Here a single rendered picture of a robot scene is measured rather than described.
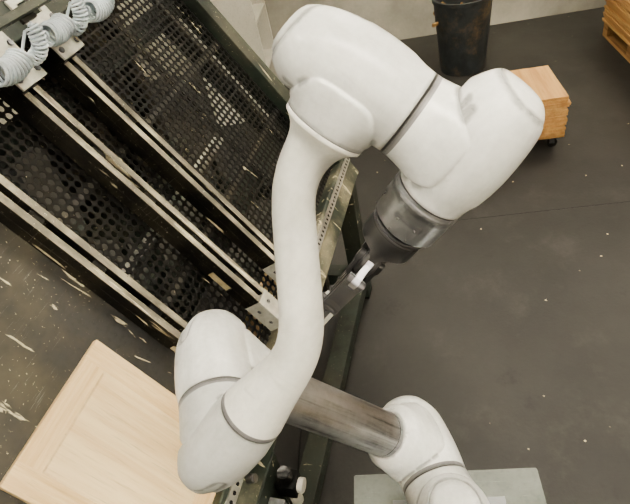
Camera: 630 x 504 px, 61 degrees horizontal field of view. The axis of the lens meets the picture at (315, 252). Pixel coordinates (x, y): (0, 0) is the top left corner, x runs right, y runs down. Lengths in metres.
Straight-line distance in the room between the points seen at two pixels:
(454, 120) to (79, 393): 1.09
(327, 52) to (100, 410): 1.07
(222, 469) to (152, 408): 0.67
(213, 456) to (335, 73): 0.55
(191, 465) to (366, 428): 0.44
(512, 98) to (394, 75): 0.12
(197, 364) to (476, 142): 0.57
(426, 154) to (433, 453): 0.85
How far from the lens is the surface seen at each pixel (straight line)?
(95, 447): 1.41
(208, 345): 0.93
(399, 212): 0.63
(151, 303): 1.50
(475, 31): 5.16
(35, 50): 1.54
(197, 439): 0.85
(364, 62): 0.57
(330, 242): 2.19
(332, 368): 2.58
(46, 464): 1.36
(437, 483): 1.24
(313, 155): 0.61
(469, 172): 0.59
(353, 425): 1.16
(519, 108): 0.57
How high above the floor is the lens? 2.24
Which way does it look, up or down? 40 degrees down
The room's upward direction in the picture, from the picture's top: 13 degrees counter-clockwise
